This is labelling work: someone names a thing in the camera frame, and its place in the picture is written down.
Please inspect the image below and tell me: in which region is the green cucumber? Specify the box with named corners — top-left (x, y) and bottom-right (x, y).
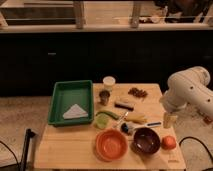
top-left (96, 110), bottom-right (119, 120)

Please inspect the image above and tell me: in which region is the white towel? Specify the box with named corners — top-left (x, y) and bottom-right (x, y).
top-left (63, 104), bottom-right (88, 119)

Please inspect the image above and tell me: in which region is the black cable right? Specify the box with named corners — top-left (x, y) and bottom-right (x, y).
top-left (178, 136), bottom-right (213, 171)

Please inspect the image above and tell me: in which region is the black rectangular block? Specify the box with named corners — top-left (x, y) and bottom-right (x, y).
top-left (114, 101), bottom-right (134, 111)

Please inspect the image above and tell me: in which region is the black clamp stand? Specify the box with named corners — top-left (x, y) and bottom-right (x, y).
top-left (20, 129), bottom-right (36, 171)

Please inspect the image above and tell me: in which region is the green plastic tray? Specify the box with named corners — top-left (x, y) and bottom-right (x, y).
top-left (48, 80), bottom-right (94, 126)

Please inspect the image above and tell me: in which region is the small metal cup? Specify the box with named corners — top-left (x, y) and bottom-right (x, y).
top-left (99, 90), bottom-right (110, 105)

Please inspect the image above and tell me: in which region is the orange bowl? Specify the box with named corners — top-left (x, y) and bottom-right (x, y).
top-left (95, 129), bottom-right (128, 162)

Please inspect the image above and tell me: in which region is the dark brown bowl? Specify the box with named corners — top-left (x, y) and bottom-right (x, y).
top-left (133, 128), bottom-right (160, 155)

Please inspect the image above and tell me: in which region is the black cable left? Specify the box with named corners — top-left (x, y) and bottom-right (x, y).
top-left (0, 140), bottom-right (22, 170)

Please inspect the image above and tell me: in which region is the brown dried food pile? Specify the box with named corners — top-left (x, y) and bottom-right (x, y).
top-left (128, 87), bottom-right (148, 98)

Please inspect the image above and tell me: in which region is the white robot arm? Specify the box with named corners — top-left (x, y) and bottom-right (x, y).
top-left (159, 66), bottom-right (213, 129)

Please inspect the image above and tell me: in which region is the orange fruit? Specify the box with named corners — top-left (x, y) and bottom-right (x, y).
top-left (162, 136), bottom-right (176, 150)

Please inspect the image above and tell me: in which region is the dish brush with handle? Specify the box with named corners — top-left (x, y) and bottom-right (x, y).
top-left (120, 122), bottom-right (161, 135)

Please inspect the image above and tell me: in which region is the metal spoon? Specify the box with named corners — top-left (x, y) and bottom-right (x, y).
top-left (113, 111), bottom-right (129, 128)

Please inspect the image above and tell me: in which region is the black cable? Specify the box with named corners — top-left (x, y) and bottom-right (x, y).
top-left (178, 136), bottom-right (213, 171)
top-left (0, 140), bottom-right (22, 170)

